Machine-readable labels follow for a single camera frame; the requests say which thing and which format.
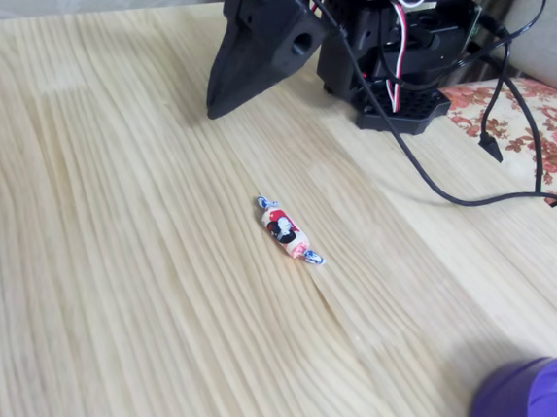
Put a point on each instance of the candy red white wrapper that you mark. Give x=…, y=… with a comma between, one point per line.
x=281, y=228

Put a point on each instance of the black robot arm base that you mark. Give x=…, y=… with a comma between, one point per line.
x=339, y=72

